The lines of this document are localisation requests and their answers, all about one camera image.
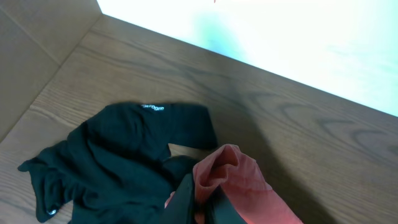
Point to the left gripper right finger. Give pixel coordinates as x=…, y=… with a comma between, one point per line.
x=220, y=210

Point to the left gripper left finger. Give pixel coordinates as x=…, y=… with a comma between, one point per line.
x=181, y=207

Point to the red printed t-shirt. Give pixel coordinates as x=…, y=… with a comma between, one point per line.
x=241, y=180

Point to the black t-shirt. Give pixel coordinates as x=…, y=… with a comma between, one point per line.
x=116, y=167

